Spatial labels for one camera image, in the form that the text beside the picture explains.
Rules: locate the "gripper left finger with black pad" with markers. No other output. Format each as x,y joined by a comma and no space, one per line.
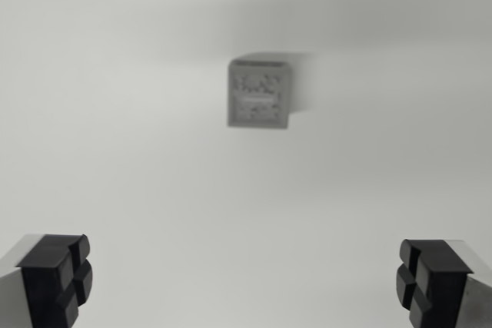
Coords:
46,282

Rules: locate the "grey embossed cube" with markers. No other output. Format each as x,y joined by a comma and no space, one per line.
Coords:
258,95

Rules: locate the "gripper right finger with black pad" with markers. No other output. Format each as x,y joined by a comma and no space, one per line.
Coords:
442,285

